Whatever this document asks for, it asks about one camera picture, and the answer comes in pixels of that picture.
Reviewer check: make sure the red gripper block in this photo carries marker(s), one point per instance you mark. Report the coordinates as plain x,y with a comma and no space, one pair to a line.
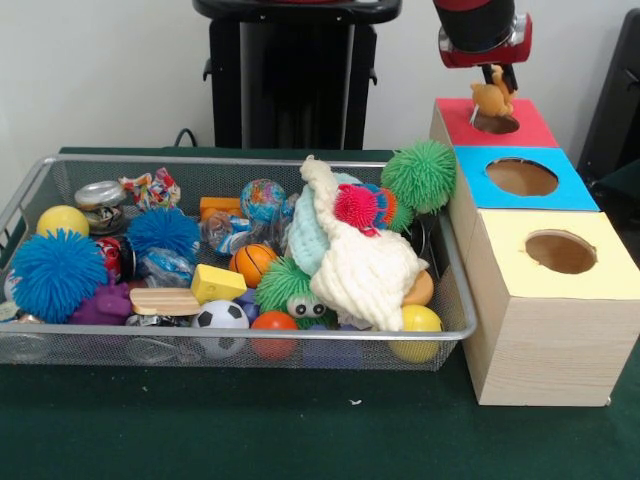
522,42

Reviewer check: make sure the tan bear plush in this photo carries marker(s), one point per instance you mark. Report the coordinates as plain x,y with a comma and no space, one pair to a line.
490,100

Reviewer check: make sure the plain green spiky ball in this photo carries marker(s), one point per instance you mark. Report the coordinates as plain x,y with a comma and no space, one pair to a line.
420,177

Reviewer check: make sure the multicolour spiky caterpillar toy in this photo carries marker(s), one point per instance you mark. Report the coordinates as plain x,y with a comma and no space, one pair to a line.
355,205

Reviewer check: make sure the cream waffle cloth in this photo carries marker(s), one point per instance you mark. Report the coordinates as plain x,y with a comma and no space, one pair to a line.
370,280

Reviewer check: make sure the light blue waffle cloth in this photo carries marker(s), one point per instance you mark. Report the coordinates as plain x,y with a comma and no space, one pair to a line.
307,240

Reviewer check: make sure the colourful patterned cloth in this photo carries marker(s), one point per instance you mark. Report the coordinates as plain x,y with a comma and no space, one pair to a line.
150,192

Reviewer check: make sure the wooden box with three holes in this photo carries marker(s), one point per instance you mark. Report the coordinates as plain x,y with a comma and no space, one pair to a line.
545,350

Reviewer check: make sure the shallow clear mesh bin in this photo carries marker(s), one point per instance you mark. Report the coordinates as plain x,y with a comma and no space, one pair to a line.
100,352

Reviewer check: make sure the black chair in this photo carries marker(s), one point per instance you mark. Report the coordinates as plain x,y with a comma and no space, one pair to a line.
615,100

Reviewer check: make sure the dark green table cloth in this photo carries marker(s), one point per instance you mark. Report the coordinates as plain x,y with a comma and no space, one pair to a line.
250,425
625,190

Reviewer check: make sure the globe print ball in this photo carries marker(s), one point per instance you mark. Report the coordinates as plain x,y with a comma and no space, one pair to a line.
263,200

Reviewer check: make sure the small basketball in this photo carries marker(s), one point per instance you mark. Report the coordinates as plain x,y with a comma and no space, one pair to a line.
252,262

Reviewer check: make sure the small soccer ball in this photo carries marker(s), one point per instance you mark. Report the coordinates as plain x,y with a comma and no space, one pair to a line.
220,317

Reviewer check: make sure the small blue spiky ball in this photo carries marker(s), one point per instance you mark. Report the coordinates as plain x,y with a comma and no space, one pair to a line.
162,232

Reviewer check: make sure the large blue spiky ball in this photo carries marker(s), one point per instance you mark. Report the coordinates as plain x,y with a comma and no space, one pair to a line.
57,275

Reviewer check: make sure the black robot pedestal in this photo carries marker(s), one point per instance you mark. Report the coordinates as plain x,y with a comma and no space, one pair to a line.
300,100

